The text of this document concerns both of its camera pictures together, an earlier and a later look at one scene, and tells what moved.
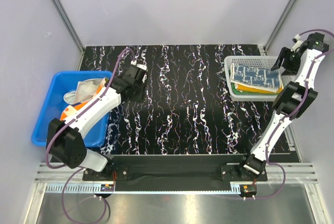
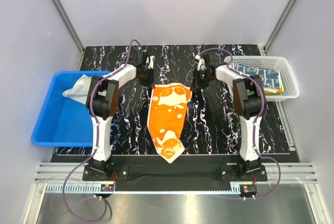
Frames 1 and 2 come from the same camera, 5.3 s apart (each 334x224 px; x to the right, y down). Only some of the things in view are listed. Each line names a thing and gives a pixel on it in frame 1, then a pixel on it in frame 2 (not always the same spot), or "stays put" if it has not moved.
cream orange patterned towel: [71, 108] -> [166, 115]
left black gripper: [141, 95] -> [150, 82]
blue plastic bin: [55, 105] stays put
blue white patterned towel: [256, 77] stays put
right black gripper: [290, 70] -> [197, 84]
